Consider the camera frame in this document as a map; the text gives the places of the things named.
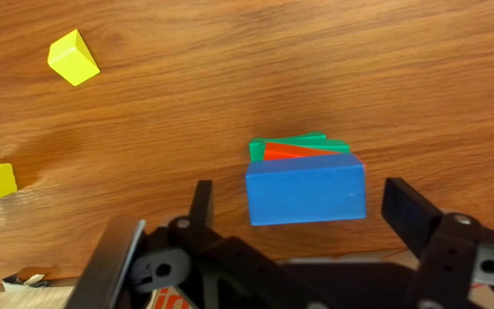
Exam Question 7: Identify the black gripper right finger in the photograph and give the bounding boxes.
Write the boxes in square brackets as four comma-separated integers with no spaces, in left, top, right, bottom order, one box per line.
[381,176,494,309]

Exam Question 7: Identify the cardboard panel with red print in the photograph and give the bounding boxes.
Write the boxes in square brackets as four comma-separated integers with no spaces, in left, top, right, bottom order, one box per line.
[150,286,194,309]

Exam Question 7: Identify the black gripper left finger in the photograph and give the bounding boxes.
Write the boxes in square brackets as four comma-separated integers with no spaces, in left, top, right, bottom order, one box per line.
[133,178,330,309]

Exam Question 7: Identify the red flat block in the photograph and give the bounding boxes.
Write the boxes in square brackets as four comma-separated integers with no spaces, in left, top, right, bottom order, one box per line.
[263,140,340,163]

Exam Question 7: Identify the light plywood board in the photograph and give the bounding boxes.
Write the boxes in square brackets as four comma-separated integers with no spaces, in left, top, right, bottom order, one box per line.
[0,279,79,309]

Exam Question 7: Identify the green arch block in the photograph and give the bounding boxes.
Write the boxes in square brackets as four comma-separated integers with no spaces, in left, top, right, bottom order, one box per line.
[249,130,352,163]

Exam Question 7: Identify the blue rectangular block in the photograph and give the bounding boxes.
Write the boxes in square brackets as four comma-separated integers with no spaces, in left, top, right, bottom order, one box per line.
[244,152,369,228]

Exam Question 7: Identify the yellow wedge block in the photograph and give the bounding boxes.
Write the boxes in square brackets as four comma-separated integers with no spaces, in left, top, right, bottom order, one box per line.
[47,27,102,87]

